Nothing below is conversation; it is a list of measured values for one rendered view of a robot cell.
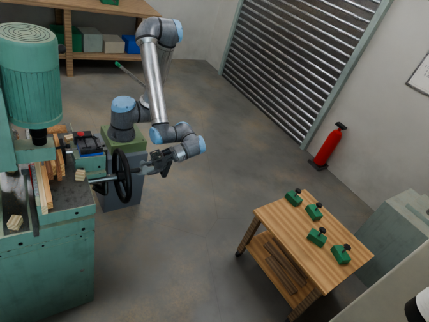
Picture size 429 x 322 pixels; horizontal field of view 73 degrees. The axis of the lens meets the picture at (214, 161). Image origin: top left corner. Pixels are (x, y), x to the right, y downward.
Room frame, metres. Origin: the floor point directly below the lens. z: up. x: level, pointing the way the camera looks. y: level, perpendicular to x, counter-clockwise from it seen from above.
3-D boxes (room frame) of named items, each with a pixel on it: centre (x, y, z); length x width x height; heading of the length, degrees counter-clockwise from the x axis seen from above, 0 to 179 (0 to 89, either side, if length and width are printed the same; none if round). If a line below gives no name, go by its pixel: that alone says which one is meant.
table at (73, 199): (0.95, 0.65, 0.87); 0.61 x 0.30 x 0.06; 41
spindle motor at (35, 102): (0.83, 0.69, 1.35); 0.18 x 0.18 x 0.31
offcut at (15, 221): (0.62, 0.67, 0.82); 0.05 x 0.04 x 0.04; 15
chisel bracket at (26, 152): (0.81, 0.70, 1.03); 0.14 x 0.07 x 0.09; 131
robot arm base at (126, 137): (1.60, 0.68, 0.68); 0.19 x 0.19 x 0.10
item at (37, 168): (0.87, 0.75, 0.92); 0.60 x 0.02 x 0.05; 41
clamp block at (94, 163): (1.01, 0.59, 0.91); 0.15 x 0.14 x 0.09; 41
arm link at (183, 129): (1.31, 0.21, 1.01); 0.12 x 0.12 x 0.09; 42
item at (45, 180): (0.92, 0.77, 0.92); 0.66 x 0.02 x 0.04; 41
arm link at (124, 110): (1.61, 0.68, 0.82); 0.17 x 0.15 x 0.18; 132
